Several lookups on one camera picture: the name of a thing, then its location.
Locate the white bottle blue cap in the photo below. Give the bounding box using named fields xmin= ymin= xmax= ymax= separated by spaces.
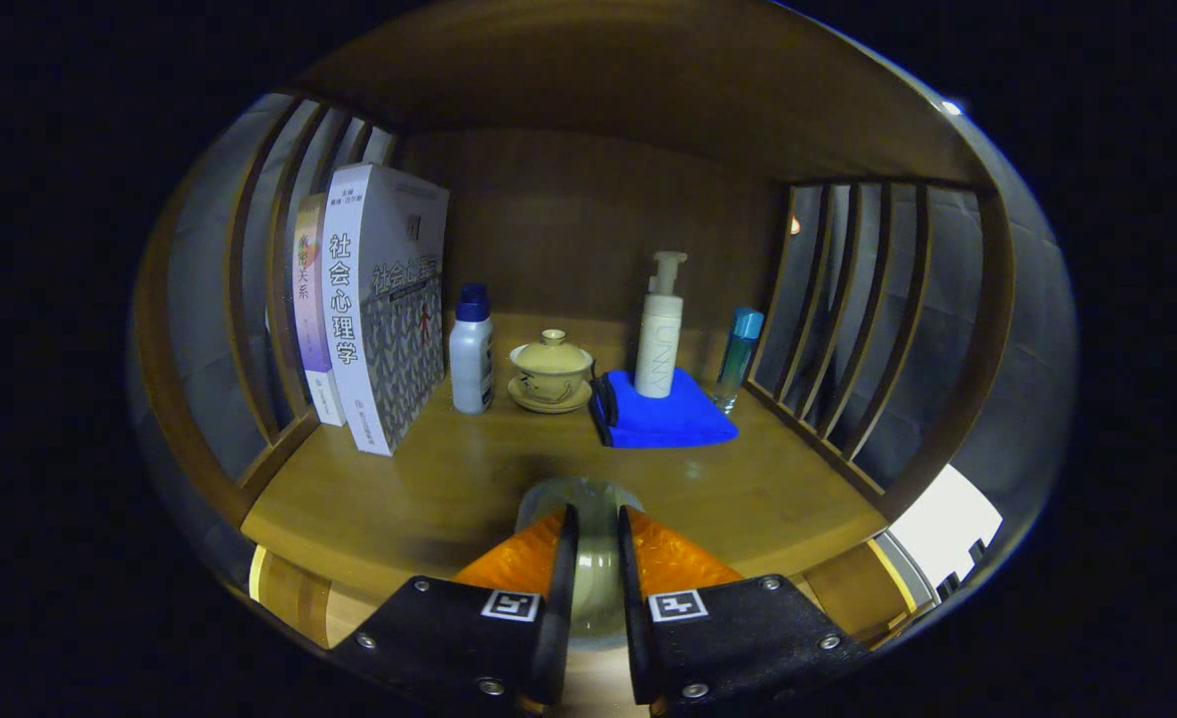
xmin=448 ymin=282 xmax=495 ymax=415

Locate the blue folded cloth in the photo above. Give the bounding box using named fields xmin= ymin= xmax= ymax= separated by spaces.
xmin=588 ymin=367 xmax=740 ymax=450

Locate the grey sponge brush with handle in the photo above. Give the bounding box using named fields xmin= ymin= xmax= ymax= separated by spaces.
xmin=516 ymin=476 xmax=646 ymax=649

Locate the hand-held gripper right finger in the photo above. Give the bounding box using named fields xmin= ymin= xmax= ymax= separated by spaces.
xmin=616 ymin=505 xmax=874 ymax=717

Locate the wooden drawer with black knob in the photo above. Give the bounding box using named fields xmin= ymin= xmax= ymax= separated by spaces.
xmin=247 ymin=538 xmax=919 ymax=714

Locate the teal slim bottle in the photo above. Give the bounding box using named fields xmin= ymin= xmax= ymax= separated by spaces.
xmin=713 ymin=307 xmax=765 ymax=415

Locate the white drawer unit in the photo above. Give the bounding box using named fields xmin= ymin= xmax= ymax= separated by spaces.
xmin=873 ymin=464 xmax=1003 ymax=604

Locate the wooden cabinet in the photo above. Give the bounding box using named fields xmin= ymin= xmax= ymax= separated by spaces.
xmin=135 ymin=0 xmax=1038 ymax=649

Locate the white pump bottle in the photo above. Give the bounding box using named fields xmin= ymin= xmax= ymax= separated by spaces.
xmin=634 ymin=251 xmax=689 ymax=400

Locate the large white book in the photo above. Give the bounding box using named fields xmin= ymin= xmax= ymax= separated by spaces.
xmin=321 ymin=163 xmax=450 ymax=458

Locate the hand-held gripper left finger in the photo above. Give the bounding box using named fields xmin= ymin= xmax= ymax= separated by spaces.
xmin=334 ymin=504 xmax=582 ymax=714

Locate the purple spine book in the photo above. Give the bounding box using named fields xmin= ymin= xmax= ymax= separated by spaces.
xmin=292 ymin=192 xmax=347 ymax=428

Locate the wooden countertop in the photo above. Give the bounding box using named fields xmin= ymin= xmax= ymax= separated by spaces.
xmin=241 ymin=314 xmax=889 ymax=604

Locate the yellow lidded teacup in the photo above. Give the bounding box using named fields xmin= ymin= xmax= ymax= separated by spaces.
xmin=507 ymin=329 xmax=594 ymax=415

